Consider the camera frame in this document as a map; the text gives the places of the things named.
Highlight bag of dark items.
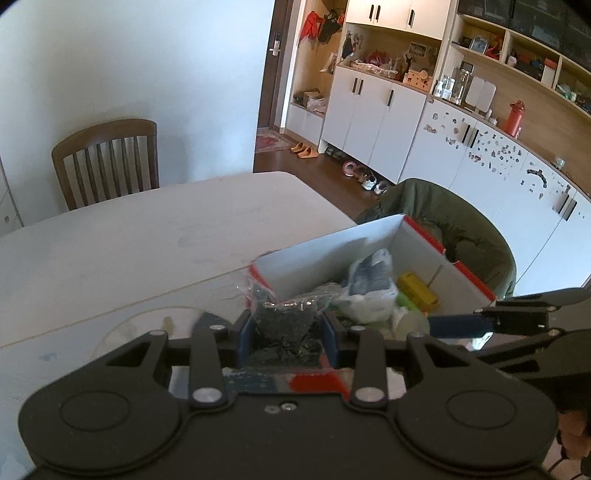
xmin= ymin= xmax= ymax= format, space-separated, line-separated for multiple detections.
xmin=249 ymin=280 xmax=339 ymax=369

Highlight person's hand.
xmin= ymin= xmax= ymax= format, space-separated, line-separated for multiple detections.
xmin=557 ymin=409 xmax=590 ymax=460

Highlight yellow box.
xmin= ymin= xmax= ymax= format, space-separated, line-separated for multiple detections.
xmin=396 ymin=271 xmax=440 ymax=313

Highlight green tube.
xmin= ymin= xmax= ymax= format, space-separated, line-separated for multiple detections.
xmin=396 ymin=291 xmax=418 ymax=311

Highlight white blue plastic bag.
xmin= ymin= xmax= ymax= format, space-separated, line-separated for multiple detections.
xmin=331 ymin=248 xmax=399 ymax=325

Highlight white cardboard box red trim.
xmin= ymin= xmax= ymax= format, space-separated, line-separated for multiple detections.
xmin=246 ymin=215 xmax=495 ymax=350

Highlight pink shoes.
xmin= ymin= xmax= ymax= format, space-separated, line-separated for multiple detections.
xmin=342 ymin=160 xmax=368 ymax=181

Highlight orange slippers pair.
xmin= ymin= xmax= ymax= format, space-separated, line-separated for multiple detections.
xmin=290 ymin=142 xmax=318 ymax=159

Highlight red thermos bottle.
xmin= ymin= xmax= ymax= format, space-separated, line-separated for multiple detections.
xmin=503 ymin=100 xmax=526 ymax=138

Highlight brown wooden chair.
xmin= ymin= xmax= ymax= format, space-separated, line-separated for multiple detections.
xmin=51 ymin=119 xmax=159 ymax=211

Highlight white cabinet row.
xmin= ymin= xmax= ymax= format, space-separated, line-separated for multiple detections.
xmin=284 ymin=1 xmax=590 ymax=295

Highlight low white side cabinet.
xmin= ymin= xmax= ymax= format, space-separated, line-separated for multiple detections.
xmin=0 ymin=163 xmax=23 ymax=236

